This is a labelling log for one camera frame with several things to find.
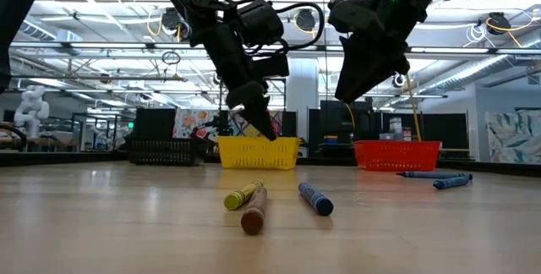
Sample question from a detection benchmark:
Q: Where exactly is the white square column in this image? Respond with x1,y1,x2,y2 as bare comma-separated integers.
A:
287,58,319,140

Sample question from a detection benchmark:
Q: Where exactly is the black slotted plastic basket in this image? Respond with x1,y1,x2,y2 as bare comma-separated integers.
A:
125,137,199,167

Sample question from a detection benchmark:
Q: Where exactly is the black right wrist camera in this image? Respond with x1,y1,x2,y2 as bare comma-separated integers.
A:
328,0,385,38

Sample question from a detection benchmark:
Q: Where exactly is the colourful patchwork quilt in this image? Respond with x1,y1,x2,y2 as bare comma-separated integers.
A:
227,108,284,139

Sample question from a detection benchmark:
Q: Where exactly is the blue crayon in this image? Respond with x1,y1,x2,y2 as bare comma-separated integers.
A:
432,173,474,190
396,170,468,180
298,182,335,217

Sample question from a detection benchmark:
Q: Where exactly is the leaf print cloth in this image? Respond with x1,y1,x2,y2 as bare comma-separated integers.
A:
484,111,541,165

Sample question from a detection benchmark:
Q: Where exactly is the brown crayon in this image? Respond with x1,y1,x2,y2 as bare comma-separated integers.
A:
240,186,269,237

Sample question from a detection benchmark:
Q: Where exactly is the yellow pole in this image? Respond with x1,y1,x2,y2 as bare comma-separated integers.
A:
404,74,423,142

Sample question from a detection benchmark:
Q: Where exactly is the green crayon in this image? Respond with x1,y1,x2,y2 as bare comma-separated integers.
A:
223,179,265,211

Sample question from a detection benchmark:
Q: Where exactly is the black ceiling cable reel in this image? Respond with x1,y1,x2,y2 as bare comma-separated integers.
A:
293,8,318,34
161,7,194,42
485,11,512,37

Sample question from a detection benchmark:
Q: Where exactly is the floral print cloth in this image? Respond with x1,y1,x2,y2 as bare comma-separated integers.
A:
172,108,221,140

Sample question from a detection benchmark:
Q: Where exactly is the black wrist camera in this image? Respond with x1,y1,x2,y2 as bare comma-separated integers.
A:
236,0,285,47
328,0,385,38

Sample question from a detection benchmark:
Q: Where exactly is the black gantry frame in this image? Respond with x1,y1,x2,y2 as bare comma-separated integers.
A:
217,76,287,140

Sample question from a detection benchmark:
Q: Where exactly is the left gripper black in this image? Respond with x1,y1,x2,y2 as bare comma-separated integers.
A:
202,22,291,142

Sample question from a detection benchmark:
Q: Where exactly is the red slotted plastic basket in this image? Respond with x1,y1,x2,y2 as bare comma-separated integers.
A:
352,140,443,173

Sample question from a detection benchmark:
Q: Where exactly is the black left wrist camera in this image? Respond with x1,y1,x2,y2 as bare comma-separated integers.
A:
236,0,285,47

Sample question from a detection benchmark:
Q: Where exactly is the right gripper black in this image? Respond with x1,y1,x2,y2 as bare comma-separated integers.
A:
335,31,411,104

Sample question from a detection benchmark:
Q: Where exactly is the black left wrist camera cable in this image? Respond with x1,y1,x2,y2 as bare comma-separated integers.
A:
219,0,325,55

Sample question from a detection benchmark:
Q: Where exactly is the yellow slotted plastic basket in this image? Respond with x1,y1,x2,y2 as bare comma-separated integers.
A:
216,135,302,171

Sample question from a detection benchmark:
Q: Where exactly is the black partition panel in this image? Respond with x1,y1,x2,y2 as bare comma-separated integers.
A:
134,107,177,140
422,112,469,151

